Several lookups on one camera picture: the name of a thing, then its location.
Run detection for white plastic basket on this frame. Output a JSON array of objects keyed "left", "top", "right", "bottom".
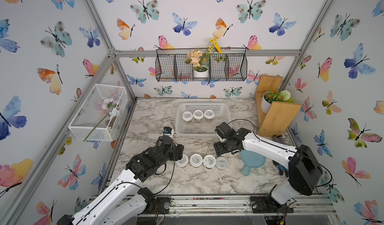
[{"left": 175, "top": 102, "right": 231, "bottom": 139}]

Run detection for blue grey glove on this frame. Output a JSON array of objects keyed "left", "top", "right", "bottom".
[{"left": 273, "top": 135, "right": 289, "bottom": 178}]

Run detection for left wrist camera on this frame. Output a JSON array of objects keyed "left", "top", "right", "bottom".
[{"left": 163, "top": 127, "right": 175, "bottom": 138}]

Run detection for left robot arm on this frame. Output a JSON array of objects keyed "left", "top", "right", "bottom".
[{"left": 57, "top": 135, "right": 184, "bottom": 225}]

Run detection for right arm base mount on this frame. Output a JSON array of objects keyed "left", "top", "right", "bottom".
[{"left": 250, "top": 196, "right": 294, "bottom": 214}]

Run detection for black wire wall basket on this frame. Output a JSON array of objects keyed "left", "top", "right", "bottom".
[{"left": 155, "top": 48, "right": 248, "bottom": 82}]

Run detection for white pot with flowers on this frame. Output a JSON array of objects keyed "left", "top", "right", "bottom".
[{"left": 185, "top": 37, "right": 223, "bottom": 78}]

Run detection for yogurt cup back row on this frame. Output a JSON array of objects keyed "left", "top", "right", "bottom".
[
  {"left": 204, "top": 110, "right": 215, "bottom": 122},
  {"left": 193, "top": 110, "right": 205, "bottom": 122},
  {"left": 182, "top": 111, "right": 194, "bottom": 124}
]

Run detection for yogurt cup row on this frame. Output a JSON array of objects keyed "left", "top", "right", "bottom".
[
  {"left": 203, "top": 155, "right": 217, "bottom": 169},
  {"left": 176, "top": 154, "right": 189, "bottom": 168},
  {"left": 204, "top": 110, "right": 215, "bottom": 122},
  {"left": 182, "top": 111, "right": 194, "bottom": 124},
  {"left": 193, "top": 110, "right": 205, "bottom": 122},
  {"left": 190, "top": 154, "right": 203, "bottom": 168}
]

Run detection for potted plant orange flowers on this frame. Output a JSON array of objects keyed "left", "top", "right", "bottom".
[{"left": 261, "top": 89, "right": 294, "bottom": 113}]

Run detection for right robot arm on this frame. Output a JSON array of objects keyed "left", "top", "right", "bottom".
[{"left": 214, "top": 122, "right": 324, "bottom": 206}]

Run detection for pink artificial flower stem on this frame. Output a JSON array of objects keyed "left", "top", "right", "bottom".
[{"left": 84, "top": 98, "right": 119, "bottom": 142}]

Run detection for yogurt cup clear lid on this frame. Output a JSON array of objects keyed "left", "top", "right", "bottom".
[{"left": 216, "top": 157, "right": 229, "bottom": 170}]

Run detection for white mesh wall box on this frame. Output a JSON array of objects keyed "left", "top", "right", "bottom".
[{"left": 68, "top": 84, "right": 128, "bottom": 142}]

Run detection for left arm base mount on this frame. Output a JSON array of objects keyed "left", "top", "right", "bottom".
[{"left": 138, "top": 188, "right": 171, "bottom": 215}]

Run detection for wooden corner shelf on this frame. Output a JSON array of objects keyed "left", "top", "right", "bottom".
[{"left": 254, "top": 75, "right": 302, "bottom": 137}]

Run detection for aluminium front rail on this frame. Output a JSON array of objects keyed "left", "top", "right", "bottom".
[{"left": 83, "top": 194, "right": 337, "bottom": 217}]

